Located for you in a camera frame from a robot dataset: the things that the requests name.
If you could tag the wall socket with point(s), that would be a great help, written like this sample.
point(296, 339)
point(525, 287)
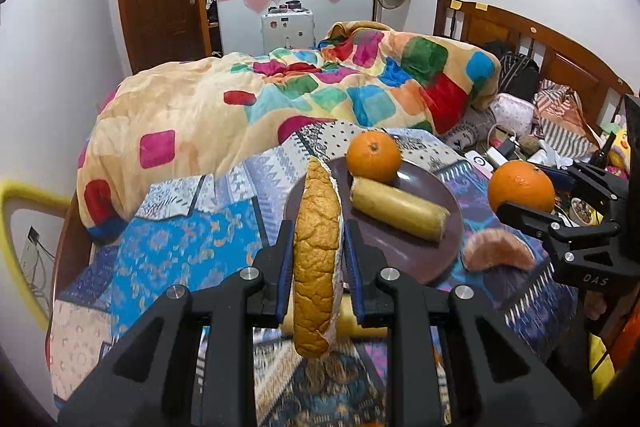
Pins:
point(33, 237)

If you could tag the blue patterned bedsheet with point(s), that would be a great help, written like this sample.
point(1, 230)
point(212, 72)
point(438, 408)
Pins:
point(175, 247)

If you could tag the orange with green stem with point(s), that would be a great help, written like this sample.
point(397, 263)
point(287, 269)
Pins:
point(374, 157)

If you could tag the colourful patchwork blanket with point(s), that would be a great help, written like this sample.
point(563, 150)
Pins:
point(210, 122)

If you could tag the yellow cylindrical roll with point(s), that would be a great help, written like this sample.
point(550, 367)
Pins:
point(400, 209)

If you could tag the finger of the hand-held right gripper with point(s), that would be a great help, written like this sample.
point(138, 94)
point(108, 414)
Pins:
point(530, 219)
point(595, 184)

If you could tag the pink pomelo segment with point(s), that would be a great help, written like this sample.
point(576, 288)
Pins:
point(495, 249)

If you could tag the grey patterned pillow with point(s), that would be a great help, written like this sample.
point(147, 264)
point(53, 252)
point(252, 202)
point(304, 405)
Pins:
point(470, 132)

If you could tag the pink floral pillow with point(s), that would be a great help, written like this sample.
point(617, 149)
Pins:
point(512, 112)

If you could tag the yellow plush toy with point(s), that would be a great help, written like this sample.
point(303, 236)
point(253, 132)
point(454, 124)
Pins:
point(621, 144)

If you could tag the large orange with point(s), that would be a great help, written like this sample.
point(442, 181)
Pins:
point(521, 192)

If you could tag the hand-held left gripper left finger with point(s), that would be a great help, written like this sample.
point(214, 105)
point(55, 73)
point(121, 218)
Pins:
point(285, 267)

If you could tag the black striped bag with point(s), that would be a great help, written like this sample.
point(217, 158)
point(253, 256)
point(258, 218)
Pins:
point(517, 74)

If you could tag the dark glass bottle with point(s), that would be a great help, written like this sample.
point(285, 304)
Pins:
point(602, 154)

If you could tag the yellow chair frame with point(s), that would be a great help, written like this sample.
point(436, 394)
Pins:
point(20, 197)

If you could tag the wooden headboard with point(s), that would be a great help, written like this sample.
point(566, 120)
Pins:
point(565, 52)

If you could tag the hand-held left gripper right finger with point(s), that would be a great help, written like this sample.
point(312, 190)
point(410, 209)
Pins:
point(351, 264)

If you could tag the white case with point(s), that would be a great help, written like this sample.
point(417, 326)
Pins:
point(287, 29)

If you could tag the long brown bread bun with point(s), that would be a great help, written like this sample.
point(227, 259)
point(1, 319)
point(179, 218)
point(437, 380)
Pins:
point(316, 257)

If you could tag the white bowl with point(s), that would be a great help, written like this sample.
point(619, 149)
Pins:
point(585, 211)

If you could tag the dark purple plate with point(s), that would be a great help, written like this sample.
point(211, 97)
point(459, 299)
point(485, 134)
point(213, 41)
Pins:
point(400, 252)

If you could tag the striped cloth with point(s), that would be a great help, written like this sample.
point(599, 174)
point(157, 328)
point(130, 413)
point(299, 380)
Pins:
point(565, 117)

